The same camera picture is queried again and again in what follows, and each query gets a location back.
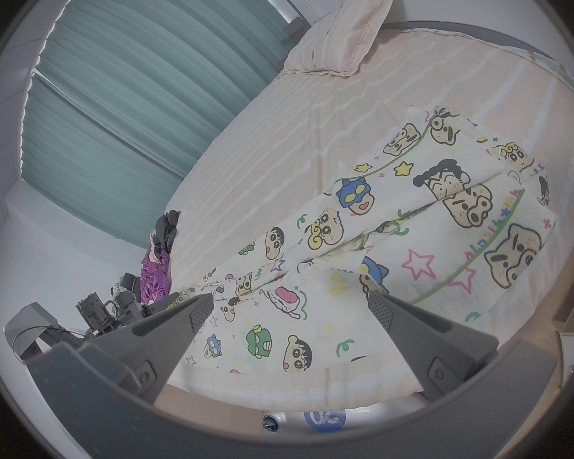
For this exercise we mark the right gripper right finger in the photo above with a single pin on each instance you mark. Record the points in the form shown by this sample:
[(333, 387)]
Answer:
[(430, 352)]

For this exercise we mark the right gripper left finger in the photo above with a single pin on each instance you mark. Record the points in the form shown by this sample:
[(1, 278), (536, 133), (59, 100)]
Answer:
[(148, 347)]

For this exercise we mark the white printed pyjama top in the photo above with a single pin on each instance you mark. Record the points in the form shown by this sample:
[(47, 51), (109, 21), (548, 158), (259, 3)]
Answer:
[(411, 237)]

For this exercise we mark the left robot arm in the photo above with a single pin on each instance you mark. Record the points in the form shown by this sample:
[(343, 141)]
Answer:
[(95, 313)]

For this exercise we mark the pile of clothes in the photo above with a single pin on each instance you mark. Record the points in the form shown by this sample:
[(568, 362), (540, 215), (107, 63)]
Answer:
[(155, 275)]

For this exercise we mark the bed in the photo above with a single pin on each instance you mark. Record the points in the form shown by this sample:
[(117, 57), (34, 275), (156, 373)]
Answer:
[(292, 136)]

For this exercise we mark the blue-green curtain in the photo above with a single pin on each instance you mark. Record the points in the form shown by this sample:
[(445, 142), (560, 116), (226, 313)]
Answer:
[(91, 160), (162, 55)]

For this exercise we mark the pale pink pillow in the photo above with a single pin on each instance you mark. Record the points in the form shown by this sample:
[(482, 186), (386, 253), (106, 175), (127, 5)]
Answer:
[(344, 31)]

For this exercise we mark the grey bedside table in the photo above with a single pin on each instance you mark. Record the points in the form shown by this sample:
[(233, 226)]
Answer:
[(295, 29)]

